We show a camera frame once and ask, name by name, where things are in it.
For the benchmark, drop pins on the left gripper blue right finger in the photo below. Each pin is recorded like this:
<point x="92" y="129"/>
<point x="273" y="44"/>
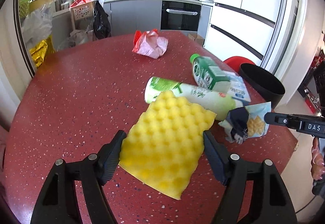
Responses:
<point x="232" y="172"/>

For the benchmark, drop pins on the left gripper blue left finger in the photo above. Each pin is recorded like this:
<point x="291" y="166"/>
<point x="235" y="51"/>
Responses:
<point x="95" y="171"/>

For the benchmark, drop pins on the blue snack wrapper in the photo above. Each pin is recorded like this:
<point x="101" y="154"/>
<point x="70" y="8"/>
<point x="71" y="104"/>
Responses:
<point x="246" y="122"/>

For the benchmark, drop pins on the yellow foam sponge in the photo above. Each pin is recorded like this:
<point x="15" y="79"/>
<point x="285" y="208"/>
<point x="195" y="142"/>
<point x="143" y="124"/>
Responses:
<point x="163" y="148"/>

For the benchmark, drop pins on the green Dettol bottle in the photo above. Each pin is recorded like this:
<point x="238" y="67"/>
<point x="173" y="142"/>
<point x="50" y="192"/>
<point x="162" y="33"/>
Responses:
<point x="208" y="75"/>

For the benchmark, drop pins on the red and white plastic bag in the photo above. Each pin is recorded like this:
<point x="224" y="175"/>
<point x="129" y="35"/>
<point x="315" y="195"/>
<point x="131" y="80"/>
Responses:
<point x="150" y="44"/>

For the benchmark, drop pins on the black trash bin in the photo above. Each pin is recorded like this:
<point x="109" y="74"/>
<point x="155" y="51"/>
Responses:
<point x="265" y="83"/>

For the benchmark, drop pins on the grey kitchen cabinet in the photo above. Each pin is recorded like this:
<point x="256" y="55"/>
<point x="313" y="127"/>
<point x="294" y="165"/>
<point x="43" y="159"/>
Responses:
<point x="128" y="16"/>

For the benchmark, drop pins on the right human hand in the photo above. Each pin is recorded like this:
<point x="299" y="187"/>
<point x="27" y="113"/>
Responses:
<point x="317" y="162"/>

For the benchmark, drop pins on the green white tube bottle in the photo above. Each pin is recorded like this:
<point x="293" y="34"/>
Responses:
<point x="217" y="102"/>

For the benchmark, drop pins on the blue white milk carton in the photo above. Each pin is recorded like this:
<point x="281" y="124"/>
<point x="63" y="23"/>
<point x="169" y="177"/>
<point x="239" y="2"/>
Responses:
<point x="238" y="89"/>

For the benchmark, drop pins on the red stool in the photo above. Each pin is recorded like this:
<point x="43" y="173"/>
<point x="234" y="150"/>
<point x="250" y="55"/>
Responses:
<point x="236" y="61"/>

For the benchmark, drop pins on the white refrigerator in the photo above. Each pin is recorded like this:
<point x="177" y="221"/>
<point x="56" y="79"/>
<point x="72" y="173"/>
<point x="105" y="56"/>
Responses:
<point x="245" y="28"/>

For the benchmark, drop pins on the gold foil bag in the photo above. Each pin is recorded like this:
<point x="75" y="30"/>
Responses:
<point x="41" y="50"/>

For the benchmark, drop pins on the cardboard box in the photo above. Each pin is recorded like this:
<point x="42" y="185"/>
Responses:
<point x="196" y="38"/>

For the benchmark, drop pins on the black hanging plastic bag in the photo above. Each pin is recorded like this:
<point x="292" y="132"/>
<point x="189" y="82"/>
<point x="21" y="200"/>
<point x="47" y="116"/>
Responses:
<point x="101" y="24"/>

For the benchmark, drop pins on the clear plastic bag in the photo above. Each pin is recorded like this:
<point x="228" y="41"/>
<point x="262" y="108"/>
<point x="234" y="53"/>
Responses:
<point x="37" y="26"/>

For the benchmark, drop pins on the beige perforated basket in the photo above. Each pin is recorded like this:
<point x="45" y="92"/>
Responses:
<point x="82" y="11"/>

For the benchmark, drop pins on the black built-in oven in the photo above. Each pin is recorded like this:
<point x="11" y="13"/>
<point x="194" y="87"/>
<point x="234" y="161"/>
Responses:
<point x="180" y="16"/>

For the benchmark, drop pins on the yellow bowl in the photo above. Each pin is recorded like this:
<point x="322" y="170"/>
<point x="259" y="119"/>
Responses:
<point x="37" y="4"/>

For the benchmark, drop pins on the green plastic basket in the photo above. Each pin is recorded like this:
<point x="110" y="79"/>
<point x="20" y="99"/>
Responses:
<point x="23" y="8"/>

